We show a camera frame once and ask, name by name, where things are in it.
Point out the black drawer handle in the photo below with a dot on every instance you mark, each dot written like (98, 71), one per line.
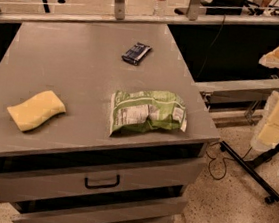
(104, 183)

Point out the grey drawer cabinet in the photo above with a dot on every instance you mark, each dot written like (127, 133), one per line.
(42, 171)

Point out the yellow sponge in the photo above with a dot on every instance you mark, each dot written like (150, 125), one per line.
(36, 110)

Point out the grey metal railing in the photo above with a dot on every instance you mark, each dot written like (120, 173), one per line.
(181, 12)

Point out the green crumpled chip bag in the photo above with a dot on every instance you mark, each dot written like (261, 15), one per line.
(144, 111)

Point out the dark blue rxbar wrapper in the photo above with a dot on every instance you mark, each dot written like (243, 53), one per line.
(136, 53)

